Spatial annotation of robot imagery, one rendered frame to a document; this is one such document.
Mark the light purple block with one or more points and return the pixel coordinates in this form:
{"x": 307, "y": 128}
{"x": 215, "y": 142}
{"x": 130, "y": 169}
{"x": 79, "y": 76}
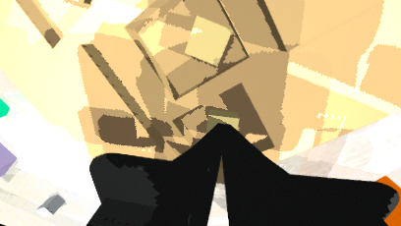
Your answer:
{"x": 7, "y": 158}

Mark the cyan block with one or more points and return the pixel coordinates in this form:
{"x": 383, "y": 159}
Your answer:
{"x": 3, "y": 109}

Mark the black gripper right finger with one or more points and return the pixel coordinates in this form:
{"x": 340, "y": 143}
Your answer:
{"x": 258, "y": 191}

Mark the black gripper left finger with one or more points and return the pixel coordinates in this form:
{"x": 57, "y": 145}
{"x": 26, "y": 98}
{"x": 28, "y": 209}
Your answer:
{"x": 186, "y": 183}

